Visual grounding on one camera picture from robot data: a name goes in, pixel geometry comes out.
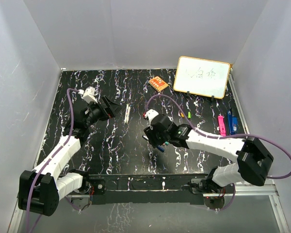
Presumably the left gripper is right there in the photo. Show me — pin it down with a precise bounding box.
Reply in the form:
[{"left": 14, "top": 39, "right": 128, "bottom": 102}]
[{"left": 84, "top": 96, "right": 124, "bottom": 128}]

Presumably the yellow capped white marker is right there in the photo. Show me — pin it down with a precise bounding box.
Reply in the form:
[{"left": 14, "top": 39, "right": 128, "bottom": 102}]
[{"left": 124, "top": 104, "right": 129, "bottom": 123}]

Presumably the dark blue capped marker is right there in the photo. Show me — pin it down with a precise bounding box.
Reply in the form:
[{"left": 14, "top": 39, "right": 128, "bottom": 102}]
[{"left": 142, "top": 135, "right": 165, "bottom": 152}]

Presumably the green capped white marker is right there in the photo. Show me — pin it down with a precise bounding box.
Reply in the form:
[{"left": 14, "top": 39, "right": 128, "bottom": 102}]
[{"left": 127, "top": 106, "right": 131, "bottom": 123}]

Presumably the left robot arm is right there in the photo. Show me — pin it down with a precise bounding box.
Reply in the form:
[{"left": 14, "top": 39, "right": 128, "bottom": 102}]
[{"left": 18, "top": 96, "right": 122, "bottom": 216}]

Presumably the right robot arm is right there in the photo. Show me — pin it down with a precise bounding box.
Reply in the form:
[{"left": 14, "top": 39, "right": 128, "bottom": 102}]
[{"left": 144, "top": 110, "right": 274, "bottom": 193}]

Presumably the orange card packet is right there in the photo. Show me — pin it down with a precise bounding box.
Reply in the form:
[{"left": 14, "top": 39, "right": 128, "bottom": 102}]
[{"left": 149, "top": 76, "right": 169, "bottom": 93}]

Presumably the pink clip tool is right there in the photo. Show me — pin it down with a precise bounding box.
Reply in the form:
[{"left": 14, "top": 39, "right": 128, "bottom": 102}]
[{"left": 218, "top": 116, "right": 226, "bottom": 136}]

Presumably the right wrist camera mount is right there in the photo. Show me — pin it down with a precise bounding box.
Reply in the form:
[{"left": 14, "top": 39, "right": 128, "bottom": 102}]
[{"left": 143, "top": 109, "right": 159, "bottom": 123}]

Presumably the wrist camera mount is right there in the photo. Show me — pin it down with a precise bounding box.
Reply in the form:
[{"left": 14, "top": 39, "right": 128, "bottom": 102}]
[
  {"left": 143, "top": 109, "right": 159, "bottom": 123},
  {"left": 79, "top": 86, "right": 97, "bottom": 104}
]

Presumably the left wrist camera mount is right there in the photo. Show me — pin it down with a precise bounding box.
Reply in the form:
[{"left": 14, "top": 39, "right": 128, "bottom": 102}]
[{"left": 79, "top": 86, "right": 97, "bottom": 104}]

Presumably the small whiteboard yellow frame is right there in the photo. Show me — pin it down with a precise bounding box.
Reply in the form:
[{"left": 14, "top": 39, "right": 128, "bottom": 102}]
[{"left": 173, "top": 56, "right": 231, "bottom": 99}]

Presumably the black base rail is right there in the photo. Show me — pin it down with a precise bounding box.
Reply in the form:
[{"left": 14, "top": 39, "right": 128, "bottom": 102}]
[{"left": 70, "top": 173, "right": 231, "bottom": 206}]

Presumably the aluminium frame rail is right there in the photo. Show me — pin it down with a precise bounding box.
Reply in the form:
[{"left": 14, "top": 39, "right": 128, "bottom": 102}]
[{"left": 8, "top": 176, "right": 291, "bottom": 233}]

